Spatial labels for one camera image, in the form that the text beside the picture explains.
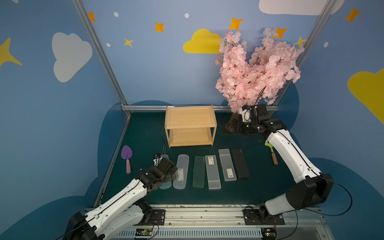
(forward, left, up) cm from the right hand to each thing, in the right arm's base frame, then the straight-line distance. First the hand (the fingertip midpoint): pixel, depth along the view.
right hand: (234, 125), depth 81 cm
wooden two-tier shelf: (+4, +25, -6) cm, 26 cm away
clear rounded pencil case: (-13, +29, -25) cm, 40 cm away
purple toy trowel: (-8, +67, -25) cm, 72 cm away
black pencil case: (-12, -7, -24) cm, 28 cm away
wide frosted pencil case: (-17, +10, -24) cm, 31 cm away
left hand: (-21, +37, -17) cm, 45 cm away
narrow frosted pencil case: (-11, 0, -26) cm, 28 cm away
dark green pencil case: (-18, +19, -24) cm, 35 cm away
